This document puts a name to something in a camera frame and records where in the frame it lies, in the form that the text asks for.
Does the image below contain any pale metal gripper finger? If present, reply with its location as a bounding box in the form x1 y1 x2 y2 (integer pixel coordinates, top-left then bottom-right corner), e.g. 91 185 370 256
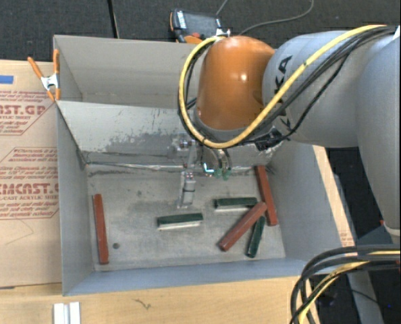
176 173 188 210
184 173 197 206

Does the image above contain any dark green flat block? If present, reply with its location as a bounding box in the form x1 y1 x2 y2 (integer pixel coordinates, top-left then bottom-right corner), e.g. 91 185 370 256
213 196 259 213
245 215 267 259
156 212 205 232

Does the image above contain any grey metal bin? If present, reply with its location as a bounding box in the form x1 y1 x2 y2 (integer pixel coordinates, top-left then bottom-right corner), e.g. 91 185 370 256
53 34 327 297

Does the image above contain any red-brown flat block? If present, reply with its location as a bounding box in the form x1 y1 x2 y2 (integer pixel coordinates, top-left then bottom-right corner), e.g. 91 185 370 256
254 165 279 227
217 201 269 252
92 193 111 266

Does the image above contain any brown cardboard board, red print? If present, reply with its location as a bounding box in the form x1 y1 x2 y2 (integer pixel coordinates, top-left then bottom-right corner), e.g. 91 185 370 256
0 58 358 290

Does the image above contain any black cylinder on white bracket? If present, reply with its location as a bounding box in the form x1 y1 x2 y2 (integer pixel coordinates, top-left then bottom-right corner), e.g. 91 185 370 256
252 130 284 156

